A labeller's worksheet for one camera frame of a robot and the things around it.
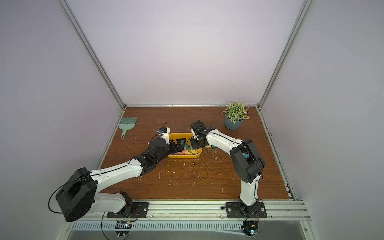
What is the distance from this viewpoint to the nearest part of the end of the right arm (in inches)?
26.5

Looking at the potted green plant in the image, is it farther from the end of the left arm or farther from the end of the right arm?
the end of the left arm

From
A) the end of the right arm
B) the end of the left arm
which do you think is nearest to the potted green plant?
the end of the right arm
